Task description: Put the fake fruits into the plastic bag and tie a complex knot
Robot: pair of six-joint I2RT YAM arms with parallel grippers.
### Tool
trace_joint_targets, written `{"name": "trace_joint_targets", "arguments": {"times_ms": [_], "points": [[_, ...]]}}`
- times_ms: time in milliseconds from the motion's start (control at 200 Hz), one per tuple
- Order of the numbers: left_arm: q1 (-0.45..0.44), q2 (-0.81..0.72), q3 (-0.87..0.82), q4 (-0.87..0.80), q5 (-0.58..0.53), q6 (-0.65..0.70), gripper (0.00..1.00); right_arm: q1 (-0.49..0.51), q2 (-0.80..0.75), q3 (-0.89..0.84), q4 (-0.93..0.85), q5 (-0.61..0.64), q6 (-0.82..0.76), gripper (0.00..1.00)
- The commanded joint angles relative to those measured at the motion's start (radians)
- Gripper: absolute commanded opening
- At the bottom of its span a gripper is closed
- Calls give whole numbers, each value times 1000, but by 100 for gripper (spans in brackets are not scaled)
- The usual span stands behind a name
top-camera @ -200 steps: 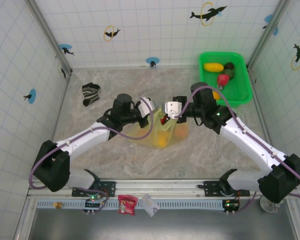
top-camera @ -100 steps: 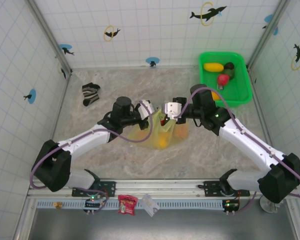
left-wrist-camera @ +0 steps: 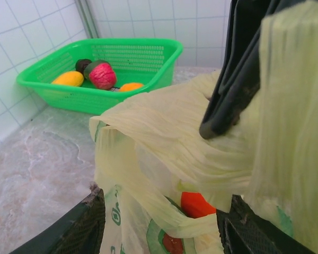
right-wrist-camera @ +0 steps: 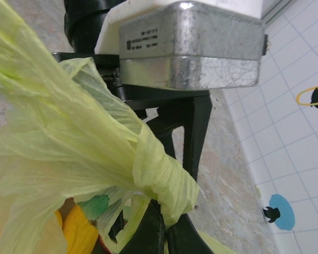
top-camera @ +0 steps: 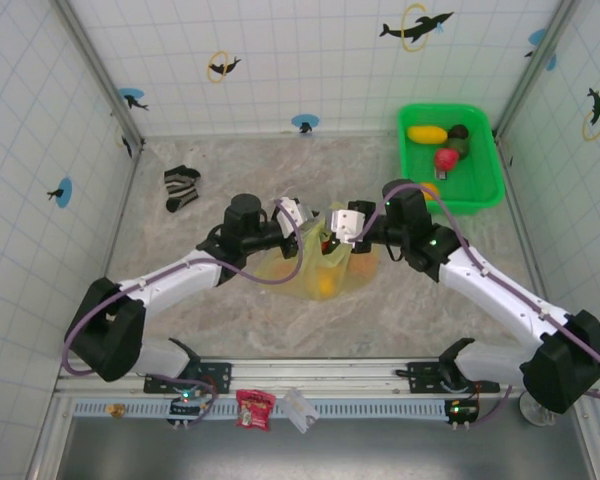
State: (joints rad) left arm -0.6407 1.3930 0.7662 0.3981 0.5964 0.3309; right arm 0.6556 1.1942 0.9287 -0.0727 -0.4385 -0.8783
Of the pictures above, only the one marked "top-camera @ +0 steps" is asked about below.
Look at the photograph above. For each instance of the yellow translucent plastic bag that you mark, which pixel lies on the yellow translucent plastic bag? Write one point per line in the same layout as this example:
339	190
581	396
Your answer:
305	280

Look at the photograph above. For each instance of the green plastic basket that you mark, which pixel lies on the green plastic basket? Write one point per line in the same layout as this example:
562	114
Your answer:
480	170

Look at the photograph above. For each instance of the yellow fake lemon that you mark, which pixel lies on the yellow fake lemon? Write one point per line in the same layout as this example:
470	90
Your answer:
326	285

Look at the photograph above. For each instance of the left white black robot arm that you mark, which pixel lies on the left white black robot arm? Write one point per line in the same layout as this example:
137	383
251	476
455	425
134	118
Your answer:
180	280

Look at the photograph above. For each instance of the orange fake orange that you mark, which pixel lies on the orange fake orange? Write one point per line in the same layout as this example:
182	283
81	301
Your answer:
431	191

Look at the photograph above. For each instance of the pink-red fake apple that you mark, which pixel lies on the pink-red fake apple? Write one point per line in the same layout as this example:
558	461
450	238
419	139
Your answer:
446	159

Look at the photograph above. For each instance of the yellow fake banana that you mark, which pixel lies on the yellow fake banana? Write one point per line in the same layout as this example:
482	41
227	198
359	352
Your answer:
426	134

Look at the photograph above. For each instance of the green fake avocado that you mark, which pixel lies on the green fake avocado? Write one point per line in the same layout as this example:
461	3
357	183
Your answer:
462	147

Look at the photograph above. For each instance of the dark brown fake fruit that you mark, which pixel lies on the dark brown fake fruit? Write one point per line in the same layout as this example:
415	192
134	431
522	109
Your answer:
458	131

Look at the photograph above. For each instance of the black grey striped sock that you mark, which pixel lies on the black grey striped sock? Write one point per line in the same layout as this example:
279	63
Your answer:
180	185

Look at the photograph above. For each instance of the red snack packet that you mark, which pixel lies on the red snack packet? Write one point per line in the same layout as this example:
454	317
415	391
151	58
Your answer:
254	407

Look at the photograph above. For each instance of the small circuit board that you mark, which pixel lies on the small circuit board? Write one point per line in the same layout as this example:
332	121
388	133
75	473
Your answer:
462	411
185	407

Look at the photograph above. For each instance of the clear white plastic packet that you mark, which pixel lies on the clear white plastic packet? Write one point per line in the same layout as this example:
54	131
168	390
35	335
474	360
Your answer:
300	410

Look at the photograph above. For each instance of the small brass fitting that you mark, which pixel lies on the small brass fitting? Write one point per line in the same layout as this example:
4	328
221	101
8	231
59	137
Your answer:
115	410

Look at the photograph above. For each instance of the clear plastic suction disc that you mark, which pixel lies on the clear plastic suction disc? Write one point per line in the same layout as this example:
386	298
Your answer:
535	417

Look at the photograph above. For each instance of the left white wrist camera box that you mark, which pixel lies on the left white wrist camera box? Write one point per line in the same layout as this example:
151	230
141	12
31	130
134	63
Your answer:
292	212

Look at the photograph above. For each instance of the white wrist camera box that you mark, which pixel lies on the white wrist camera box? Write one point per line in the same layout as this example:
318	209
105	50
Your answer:
292	212
347	225

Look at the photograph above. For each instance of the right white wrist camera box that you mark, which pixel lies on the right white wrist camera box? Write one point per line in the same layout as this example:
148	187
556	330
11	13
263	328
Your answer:
347	225

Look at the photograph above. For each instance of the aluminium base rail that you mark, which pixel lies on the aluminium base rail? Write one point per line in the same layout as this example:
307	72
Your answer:
305	372

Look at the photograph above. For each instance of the aluminium corner post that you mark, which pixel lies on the aluminium corner post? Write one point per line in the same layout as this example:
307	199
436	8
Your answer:
101	75
530	75

